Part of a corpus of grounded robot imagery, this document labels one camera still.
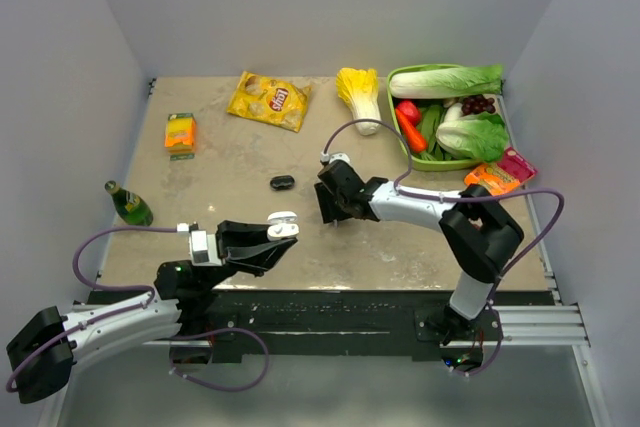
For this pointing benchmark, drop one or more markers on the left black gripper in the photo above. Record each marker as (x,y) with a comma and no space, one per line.
(240,244)

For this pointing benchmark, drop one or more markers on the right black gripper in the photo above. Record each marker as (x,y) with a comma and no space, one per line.
(330,212)

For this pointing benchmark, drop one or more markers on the white earbud charging case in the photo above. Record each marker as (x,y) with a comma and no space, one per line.
(282,225)

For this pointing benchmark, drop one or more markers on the black earbud charging case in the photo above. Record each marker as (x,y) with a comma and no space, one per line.
(282,182)

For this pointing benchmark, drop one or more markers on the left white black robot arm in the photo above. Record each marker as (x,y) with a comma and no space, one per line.
(51,345)

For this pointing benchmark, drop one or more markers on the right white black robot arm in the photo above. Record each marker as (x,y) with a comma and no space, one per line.
(481,235)

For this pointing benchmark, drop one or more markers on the orange carrot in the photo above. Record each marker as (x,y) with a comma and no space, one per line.
(415,140)

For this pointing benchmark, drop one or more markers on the red pepper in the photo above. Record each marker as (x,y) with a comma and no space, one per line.
(410,111)

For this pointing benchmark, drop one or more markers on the yellow napa cabbage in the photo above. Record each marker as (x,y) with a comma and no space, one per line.
(359,89)

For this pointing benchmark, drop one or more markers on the yellow Lays chips bag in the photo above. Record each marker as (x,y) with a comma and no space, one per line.
(270,100)

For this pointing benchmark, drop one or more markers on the green glass bottle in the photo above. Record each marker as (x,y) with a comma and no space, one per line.
(130,207)

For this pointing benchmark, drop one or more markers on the dark green spinach leaves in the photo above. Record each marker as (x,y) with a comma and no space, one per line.
(432,116)

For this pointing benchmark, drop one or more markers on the green plastic basket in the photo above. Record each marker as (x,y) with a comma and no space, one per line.
(421,103)

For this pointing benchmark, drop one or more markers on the green lettuce head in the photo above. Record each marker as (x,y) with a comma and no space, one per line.
(481,138)

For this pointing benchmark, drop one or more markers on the dark purple grapes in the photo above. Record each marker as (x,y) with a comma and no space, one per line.
(477,104)

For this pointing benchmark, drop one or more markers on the orange pink snack packet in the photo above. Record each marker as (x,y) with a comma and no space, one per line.
(504,175)

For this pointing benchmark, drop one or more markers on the long green white cabbage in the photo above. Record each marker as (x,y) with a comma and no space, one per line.
(441,81)

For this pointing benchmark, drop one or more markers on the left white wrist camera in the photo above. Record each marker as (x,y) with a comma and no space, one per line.
(202,249)

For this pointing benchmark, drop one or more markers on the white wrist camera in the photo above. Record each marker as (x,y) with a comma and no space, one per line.
(326,157)
(202,249)

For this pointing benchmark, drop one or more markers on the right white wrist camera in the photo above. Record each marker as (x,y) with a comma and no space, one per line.
(326,157)

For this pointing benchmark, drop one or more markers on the black base mount frame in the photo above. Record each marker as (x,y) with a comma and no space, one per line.
(225,325)

